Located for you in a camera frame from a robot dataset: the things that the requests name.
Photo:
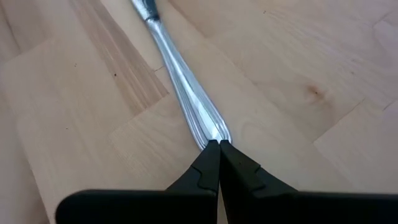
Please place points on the silver table knife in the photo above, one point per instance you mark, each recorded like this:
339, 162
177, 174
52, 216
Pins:
189, 90

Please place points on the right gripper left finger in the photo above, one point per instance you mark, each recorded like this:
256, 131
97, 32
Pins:
140, 208

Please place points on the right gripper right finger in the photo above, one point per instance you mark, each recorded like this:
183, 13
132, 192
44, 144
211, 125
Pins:
311, 208

